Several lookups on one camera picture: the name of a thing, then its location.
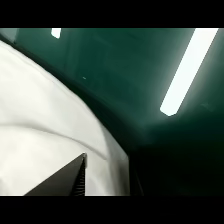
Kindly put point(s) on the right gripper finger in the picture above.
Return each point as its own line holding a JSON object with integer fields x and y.
{"x": 68, "y": 181}

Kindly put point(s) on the white garment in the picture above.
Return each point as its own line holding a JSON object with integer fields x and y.
{"x": 43, "y": 116}

